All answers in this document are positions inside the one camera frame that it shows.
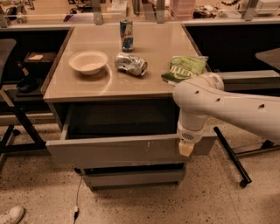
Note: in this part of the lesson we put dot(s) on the white gripper with grille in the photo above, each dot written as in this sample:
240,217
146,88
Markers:
190,135

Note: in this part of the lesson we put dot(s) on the grey top drawer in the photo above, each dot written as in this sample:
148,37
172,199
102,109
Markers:
101,136

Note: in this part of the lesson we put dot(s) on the grey drawer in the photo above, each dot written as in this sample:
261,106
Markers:
142,178
140,168
101,136

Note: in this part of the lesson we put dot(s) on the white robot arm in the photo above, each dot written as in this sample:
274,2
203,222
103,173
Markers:
203,96

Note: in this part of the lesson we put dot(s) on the grey middle drawer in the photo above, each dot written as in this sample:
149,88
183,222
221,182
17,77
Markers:
140,168

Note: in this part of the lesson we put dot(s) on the grey bottom drawer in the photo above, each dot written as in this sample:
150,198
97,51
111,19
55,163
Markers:
142,178

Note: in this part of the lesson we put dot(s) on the grey drawer cabinet with beige top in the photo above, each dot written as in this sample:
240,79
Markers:
69,90

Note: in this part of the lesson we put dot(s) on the black wheeled stand leg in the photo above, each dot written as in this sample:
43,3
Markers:
245,177

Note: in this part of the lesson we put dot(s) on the green chip bag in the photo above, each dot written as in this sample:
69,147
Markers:
185,67

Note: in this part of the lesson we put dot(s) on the crushed silver soda can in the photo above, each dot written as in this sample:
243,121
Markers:
130,64

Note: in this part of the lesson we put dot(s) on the white paper bowl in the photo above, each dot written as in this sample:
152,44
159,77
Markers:
88,62

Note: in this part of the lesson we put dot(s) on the upright blue soda can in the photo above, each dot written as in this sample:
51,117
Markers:
126,34

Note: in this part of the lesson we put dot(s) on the pink stacked bins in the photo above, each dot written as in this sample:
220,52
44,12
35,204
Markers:
182,9

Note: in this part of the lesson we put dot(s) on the white sneaker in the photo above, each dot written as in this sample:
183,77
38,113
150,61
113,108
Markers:
12,216

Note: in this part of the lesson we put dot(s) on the black chair frame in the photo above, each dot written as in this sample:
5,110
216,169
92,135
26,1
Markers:
6,47

